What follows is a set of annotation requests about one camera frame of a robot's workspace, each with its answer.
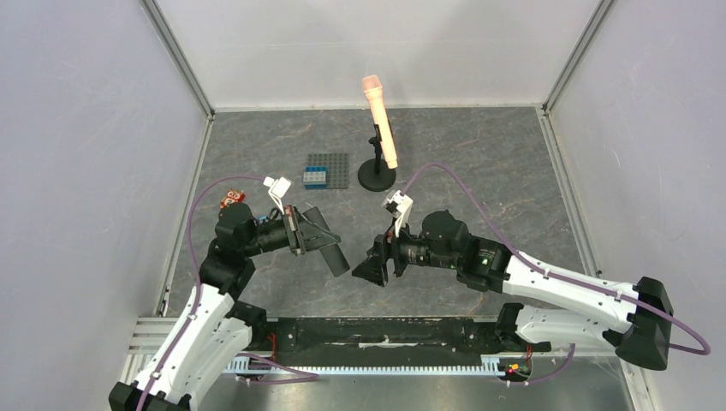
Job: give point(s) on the black mounting base plate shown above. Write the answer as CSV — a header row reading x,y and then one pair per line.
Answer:
x,y
386,341

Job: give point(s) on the grey brick baseplate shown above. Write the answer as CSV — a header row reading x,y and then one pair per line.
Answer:
x,y
338,168

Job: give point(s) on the blue grey toy brick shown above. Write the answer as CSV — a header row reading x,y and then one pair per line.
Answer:
x,y
315,177

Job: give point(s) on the black microphone stand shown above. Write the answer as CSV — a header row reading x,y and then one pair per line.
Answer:
x,y
374,175

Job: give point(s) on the red owl toy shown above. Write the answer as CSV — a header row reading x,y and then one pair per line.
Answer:
x,y
232,197

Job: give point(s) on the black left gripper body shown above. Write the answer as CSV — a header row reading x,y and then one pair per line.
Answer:
x,y
294,230

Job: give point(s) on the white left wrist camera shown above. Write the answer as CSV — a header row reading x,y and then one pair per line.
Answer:
x,y
277,188

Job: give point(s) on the white slotted cable duct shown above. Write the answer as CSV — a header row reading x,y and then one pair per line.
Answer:
x,y
487,367

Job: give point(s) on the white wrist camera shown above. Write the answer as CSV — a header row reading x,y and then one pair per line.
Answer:
x,y
277,188
399,205

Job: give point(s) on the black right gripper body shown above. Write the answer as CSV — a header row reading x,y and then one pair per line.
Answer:
x,y
390,255

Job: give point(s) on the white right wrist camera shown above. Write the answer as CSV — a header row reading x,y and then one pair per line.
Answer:
x,y
399,205

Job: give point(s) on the pink toy microphone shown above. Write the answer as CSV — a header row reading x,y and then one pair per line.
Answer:
x,y
373,91

